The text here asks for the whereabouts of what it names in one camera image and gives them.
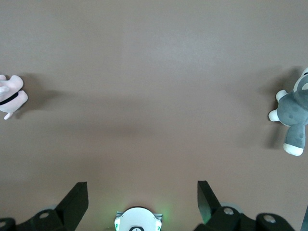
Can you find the brown table cover sheet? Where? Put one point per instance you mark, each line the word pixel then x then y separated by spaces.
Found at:
pixel 154 72

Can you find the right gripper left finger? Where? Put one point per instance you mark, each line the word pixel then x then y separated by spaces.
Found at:
pixel 69 211

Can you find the small pale pink plush dog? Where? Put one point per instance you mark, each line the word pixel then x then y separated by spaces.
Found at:
pixel 13 98

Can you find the grey white plush husky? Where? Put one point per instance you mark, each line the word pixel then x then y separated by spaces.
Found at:
pixel 292 113

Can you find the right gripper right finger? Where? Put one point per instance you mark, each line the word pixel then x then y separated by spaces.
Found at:
pixel 211 214

